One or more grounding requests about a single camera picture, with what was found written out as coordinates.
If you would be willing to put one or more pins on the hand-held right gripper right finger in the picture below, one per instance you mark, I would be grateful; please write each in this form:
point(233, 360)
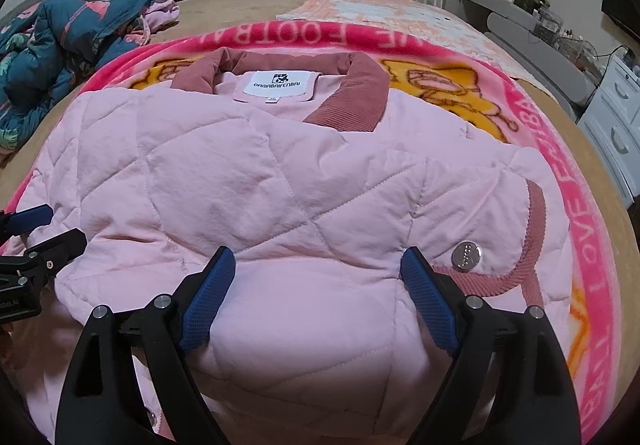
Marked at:
point(430, 297)

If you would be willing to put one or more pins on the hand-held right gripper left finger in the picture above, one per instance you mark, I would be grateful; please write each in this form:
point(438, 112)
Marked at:
point(210, 297)

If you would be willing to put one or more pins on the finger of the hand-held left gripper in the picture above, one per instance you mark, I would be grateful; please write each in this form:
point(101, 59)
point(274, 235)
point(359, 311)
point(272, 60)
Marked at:
point(27, 221)
point(60, 245)

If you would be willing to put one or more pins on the pink quilted jacket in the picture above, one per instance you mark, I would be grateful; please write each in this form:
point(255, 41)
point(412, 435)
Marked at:
point(250, 175)

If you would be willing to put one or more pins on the pink printed blanket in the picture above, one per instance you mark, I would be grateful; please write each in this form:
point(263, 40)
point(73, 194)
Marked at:
point(575, 250)

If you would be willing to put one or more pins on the blue floral quilt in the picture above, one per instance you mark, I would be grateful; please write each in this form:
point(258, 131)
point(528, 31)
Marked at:
point(60, 35)

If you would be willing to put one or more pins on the bed with tan sheet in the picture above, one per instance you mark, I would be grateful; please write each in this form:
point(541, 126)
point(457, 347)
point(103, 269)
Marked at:
point(595, 160)

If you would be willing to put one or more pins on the white drawer cabinet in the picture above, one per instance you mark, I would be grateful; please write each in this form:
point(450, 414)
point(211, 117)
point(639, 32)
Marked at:
point(617, 125)

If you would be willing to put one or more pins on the light pink patterned sheet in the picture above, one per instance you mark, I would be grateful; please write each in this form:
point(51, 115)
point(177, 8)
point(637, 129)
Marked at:
point(400, 15)

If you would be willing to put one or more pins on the clutter of small items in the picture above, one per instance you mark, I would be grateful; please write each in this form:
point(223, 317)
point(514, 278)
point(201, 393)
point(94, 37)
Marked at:
point(545, 20)

